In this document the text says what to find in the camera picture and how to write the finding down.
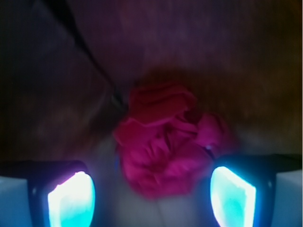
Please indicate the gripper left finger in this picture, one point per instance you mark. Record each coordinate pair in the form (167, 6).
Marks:
(46, 194)

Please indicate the red paper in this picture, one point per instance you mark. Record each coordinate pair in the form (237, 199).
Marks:
(166, 145)

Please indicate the brown paper bag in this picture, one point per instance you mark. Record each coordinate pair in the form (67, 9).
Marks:
(67, 68)

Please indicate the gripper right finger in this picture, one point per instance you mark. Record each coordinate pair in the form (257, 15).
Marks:
(258, 190)

